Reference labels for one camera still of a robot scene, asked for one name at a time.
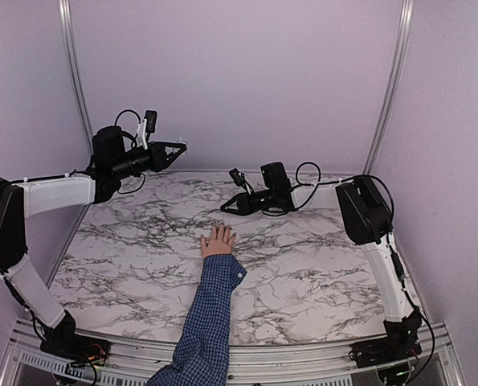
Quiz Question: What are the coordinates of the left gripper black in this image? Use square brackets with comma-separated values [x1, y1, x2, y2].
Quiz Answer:
[110, 141, 184, 179]

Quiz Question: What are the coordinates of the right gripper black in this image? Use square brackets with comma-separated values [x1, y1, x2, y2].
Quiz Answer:
[221, 188, 276, 216]

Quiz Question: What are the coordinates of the clear nail polish bottle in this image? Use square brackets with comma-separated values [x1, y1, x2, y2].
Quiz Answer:
[177, 137, 189, 147]

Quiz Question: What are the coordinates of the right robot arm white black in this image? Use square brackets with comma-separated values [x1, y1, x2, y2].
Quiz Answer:
[220, 162, 423, 368]

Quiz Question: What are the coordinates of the blue checked shirt forearm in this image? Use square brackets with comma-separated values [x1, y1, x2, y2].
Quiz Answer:
[147, 254, 247, 385]

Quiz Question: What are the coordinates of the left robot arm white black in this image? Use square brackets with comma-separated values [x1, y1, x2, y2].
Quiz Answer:
[0, 125, 187, 359]

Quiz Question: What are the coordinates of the person's bare hand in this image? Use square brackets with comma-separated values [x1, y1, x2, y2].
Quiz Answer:
[200, 224, 236, 259]

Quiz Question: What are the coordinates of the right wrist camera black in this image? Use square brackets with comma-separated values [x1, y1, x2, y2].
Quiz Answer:
[229, 168, 254, 195]

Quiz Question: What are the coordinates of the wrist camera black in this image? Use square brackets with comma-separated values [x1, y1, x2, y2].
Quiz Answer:
[229, 168, 254, 195]
[136, 110, 157, 150]

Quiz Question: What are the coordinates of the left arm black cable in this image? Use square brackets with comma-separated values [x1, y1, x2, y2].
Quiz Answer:
[113, 109, 147, 196]

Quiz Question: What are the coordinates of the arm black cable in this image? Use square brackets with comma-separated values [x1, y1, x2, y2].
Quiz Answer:
[113, 109, 147, 196]
[262, 162, 436, 363]

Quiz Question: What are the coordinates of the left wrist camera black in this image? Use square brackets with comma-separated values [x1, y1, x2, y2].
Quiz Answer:
[136, 110, 157, 150]

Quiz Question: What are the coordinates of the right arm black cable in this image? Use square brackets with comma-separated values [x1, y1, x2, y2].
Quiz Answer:
[262, 162, 436, 363]

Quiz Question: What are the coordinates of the left aluminium corner post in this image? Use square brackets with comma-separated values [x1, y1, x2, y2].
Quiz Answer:
[58, 0, 92, 150]

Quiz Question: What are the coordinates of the aluminium corner post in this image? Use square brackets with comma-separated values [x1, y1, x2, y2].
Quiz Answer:
[58, 0, 92, 150]
[363, 0, 415, 174]

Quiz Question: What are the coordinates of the aluminium front frame rail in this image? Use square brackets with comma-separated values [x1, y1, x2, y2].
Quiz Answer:
[0, 320, 465, 385]

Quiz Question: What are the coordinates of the right aluminium corner post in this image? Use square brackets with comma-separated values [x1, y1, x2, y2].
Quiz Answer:
[363, 0, 415, 174]

